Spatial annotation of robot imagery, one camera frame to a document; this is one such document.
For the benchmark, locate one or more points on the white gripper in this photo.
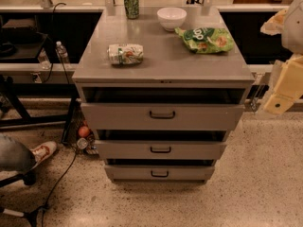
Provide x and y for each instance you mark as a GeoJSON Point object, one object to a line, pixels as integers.
{"type": "Point", "coordinates": [294, 32]}

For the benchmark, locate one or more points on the grey bottom drawer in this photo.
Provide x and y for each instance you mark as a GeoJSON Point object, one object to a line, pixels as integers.
{"type": "Point", "coordinates": [159, 173]}

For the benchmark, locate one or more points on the grey drawer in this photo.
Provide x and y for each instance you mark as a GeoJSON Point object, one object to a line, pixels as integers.
{"type": "Point", "coordinates": [171, 150]}
{"type": "Point", "coordinates": [159, 173]}
{"type": "Point", "coordinates": [161, 117]}

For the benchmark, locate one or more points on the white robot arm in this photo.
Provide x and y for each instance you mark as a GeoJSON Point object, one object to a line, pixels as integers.
{"type": "Point", "coordinates": [289, 24]}

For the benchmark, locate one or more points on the grey drawer cabinet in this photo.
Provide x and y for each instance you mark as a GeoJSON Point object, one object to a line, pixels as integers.
{"type": "Point", "coordinates": [168, 74]}

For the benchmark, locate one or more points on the grey middle drawer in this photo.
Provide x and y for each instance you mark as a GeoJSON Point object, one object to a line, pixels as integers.
{"type": "Point", "coordinates": [171, 150]}

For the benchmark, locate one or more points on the grey top drawer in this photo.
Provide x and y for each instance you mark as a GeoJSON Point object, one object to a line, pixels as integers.
{"type": "Point", "coordinates": [161, 117]}

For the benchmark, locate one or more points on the green chip bag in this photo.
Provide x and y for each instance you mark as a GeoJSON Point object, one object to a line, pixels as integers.
{"type": "Point", "coordinates": [206, 40]}

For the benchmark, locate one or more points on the white bowl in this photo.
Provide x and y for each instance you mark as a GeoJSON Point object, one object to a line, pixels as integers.
{"type": "Point", "coordinates": [170, 18]}

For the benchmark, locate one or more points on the white lying soda can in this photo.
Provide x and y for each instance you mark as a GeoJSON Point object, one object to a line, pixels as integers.
{"type": "Point", "coordinates": [125, 54]}

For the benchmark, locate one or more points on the green standing soda can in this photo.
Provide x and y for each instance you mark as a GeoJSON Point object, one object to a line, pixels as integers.
{"type": "Point", "coordinates": [131, 8]}

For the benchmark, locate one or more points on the orange fruit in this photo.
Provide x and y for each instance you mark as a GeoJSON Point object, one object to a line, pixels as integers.
{"type": "Point", "coordinates": [83, 131]}

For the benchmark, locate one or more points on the clear water bottle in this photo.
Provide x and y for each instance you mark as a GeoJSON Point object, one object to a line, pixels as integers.
{"type": "Point", "coordinates": [62, 53]}

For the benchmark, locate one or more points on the white red sneaker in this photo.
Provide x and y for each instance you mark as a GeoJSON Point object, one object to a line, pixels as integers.
{"type": "Point", "coordinates": [43, 151]}

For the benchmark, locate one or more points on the grey jeans leg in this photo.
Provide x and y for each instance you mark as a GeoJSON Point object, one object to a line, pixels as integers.
{"type": "Point", "coordinates": [14, 156]}

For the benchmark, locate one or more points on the black side table frame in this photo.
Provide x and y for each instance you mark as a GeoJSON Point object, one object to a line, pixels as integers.
{"type": "Point", "coordinates": [25, 78]}

